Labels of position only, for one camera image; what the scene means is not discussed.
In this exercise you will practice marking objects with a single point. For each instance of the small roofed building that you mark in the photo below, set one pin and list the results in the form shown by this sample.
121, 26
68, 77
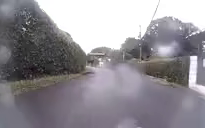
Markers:
96, 58

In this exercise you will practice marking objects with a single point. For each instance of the distant trees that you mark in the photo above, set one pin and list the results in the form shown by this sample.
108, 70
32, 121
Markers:
123, 50

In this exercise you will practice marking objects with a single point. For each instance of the utility pole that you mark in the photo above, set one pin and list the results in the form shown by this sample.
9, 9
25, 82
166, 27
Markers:
140, 45

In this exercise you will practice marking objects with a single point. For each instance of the grey asphalt road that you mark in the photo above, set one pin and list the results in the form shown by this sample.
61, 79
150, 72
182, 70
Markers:
90, 106

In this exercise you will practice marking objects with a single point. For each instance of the low green hedge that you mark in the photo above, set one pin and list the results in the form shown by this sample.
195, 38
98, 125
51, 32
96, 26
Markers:
166, 70

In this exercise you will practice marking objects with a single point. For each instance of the grass verge strip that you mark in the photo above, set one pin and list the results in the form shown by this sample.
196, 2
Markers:
40, 81

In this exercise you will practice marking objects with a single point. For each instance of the tall dark green hedge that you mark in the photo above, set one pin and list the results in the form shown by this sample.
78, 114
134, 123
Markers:
33, 50

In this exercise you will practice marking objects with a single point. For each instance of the large dark tree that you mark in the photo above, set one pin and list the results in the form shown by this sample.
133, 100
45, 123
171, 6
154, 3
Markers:
168, 36

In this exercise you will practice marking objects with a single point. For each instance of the white gate pillar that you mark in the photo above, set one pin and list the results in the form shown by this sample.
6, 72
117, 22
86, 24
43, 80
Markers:
192, 71

